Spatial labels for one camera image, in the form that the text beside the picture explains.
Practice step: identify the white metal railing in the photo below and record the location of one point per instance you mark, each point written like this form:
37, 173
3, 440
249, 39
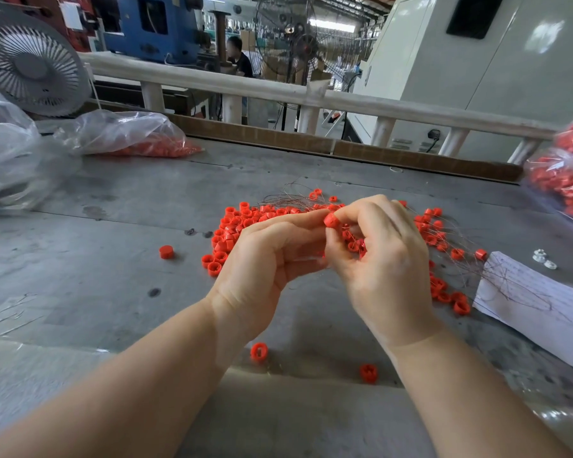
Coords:
241, 83

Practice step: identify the pile of red plastic rings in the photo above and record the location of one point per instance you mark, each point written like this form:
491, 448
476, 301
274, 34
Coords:
234, 224

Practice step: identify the person's right forearm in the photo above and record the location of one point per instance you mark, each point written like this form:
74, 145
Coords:
482, 405

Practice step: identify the large clear bag red pieces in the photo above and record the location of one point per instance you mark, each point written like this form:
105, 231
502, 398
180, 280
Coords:
565, 174

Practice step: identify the white desk fan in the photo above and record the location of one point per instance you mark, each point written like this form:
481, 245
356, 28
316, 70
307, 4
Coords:
33, 64

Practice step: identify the crumpled clear plastic bag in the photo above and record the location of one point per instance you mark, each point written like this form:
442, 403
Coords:
8, 159

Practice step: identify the brown wooden board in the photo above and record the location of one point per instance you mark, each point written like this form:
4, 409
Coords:
286, 138

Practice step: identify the clear bag with red pieces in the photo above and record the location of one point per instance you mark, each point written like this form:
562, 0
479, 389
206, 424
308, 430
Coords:
132, 133

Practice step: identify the black pedestal fan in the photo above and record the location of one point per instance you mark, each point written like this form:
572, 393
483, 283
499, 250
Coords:
307, 47

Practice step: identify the small clear plastic piece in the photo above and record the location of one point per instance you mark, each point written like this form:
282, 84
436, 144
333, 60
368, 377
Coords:
539, 254
550, 265

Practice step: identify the white paper sheet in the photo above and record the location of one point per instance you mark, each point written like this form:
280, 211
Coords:
540, 313

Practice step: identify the person's left forearm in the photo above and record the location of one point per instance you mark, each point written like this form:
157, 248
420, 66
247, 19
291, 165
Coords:
100, 400

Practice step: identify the blue industrial machine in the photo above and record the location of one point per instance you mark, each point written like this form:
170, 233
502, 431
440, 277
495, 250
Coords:
174, 29

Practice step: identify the person's left hand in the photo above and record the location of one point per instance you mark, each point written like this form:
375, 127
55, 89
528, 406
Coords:
258, 272

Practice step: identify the large grey machine cabinet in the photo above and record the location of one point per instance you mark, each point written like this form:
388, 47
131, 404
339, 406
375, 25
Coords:
533, 62

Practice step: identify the red industrial machine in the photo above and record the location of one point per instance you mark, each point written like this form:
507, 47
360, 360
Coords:
33, 9

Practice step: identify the person's right hand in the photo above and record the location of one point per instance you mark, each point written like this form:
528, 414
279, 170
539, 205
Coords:
387, 272

